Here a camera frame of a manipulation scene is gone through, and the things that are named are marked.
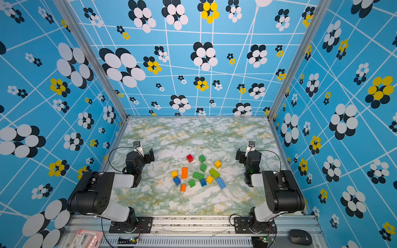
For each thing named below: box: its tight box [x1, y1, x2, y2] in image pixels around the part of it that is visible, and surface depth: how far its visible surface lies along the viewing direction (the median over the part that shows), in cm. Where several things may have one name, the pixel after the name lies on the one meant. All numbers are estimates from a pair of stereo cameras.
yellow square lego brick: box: [214, 160, 222, 169], surface depth 93 cm
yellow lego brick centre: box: [205, 175, 215, 185], surface depth 88 cm
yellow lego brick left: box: [171, 170, 179, 180], surface depth 89 cm
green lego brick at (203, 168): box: [200, 163, 208, 173], surface depth 93 cm
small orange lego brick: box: [179, 183, 187, 192], surface depth 86 cm
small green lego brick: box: [188, 179, 196, 189], surface depth 88 cm
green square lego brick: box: [198, 154, 206, 164], surface depth 96 cm
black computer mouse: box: [288, 228, 313, 245], surface depth 70 cm
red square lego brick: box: [186, 153, 194, 163], surface depth 96 cm
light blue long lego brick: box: [216, 176, 227, 190], surface depth 87 cm
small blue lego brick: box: [200, 178, 207, 188], surface depth 88 cm
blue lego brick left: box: [172, 176, 182, 186], surface depth 88 cm
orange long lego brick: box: [181, 166, 188, 179], surface depth 92 cm
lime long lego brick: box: [208, 167, 221, 179], surface depth 91 cm
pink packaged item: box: [70, 228, 104, 248], surface depth 71 cm
